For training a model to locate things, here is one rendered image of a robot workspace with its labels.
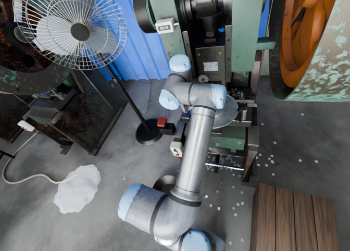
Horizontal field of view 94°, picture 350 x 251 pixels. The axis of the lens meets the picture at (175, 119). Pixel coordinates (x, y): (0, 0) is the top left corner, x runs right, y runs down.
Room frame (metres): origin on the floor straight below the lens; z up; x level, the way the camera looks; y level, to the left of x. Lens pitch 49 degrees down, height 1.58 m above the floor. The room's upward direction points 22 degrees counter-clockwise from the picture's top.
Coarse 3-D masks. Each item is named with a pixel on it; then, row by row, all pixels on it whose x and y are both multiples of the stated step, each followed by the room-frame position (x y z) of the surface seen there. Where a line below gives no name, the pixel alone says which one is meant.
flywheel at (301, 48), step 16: (288, 0) 0.78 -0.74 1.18; (304, 0) 0.53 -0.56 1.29; (320, 0) 0.47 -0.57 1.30; (288, 16) 0.74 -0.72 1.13; (304, 16) 0.57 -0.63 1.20; (320, 16) 0.46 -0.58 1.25; (288, 32) 0.68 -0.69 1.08; (304, 32) 0.51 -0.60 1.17; (320, 32) 0.43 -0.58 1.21; (288, 48) 0.61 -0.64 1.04; (304, 48) 0.46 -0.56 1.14; (288, 64) 0.51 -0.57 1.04; (304, 64) 0.35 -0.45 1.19; (288, 80) 0.43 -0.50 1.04
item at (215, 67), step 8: (224, 32) 0.75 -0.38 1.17; (200, 40) 0.77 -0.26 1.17; (208, 40) 0.72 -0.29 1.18; (216, 40) 0.70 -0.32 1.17; (224, 40) 0.68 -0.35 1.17; (200, 48) 0.70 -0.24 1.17; (208, 48) 0.68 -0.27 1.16; (216, 48) 0.66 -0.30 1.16; (224, 48) 0.64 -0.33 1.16; (200, 56) 0.70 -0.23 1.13; (208, 56) 0.68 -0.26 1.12; (216, 56) 0.66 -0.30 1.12; (224, 56) 0.64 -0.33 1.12; (200, 64) 0.71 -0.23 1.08; (208, 64) 0.68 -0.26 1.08; (216, 64) 0.66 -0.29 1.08; (224, 64) 0.64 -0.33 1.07; (200, 72) 0.71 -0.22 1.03; (208, 72) 0.69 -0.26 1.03; (216, 72) 0.67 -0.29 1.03; (224, 72) 0.64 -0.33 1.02; (200, 80) 0.70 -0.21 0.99; (208, 80) 0.69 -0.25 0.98; (216, 80) 0.67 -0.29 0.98; (224, 80) 0.64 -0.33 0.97
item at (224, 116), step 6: (228, 96) 0.69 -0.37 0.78; (228, 102) 0.65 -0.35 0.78; (234, 102) 0.63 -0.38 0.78; (222, 108) 0.62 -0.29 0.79; (228, 108) 0.60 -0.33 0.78; (234, 108) 0.59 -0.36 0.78; (216, 114) 0.59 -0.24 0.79; (222, 114) 0.58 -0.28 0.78; (228, 114) 0.57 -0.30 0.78; (234, 114) 0.55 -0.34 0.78; (216, 120) 0.56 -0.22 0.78; (222, 120) 0.54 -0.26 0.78; (228, 120) 0.52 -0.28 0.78; (216, 126) 0.52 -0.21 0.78; (222, 126) 0.50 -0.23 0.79
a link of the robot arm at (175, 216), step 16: (192, 96) 0.37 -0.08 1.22; (208, 96) 0.34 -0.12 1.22; (224, 96) 0.34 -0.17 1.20; (192, 112) 0.34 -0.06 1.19; (208, 112) 0.31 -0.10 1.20; (192, 128) 0.29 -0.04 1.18; (208, 128) 0.27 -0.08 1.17; (192, 144) 0.25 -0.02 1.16; (208, 144) 0.24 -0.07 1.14; (192, 160) 0.21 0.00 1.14; (192, 176) 0.17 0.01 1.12; (176, 192) 0.16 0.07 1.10; (192, 192) 0.14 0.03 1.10; (160, 208) 0.14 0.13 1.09; (176, 208) 0.12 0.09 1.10; (192, 208) 0.11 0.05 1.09; (160, 224) 0.10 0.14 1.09; (176, 224) 0.09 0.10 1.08
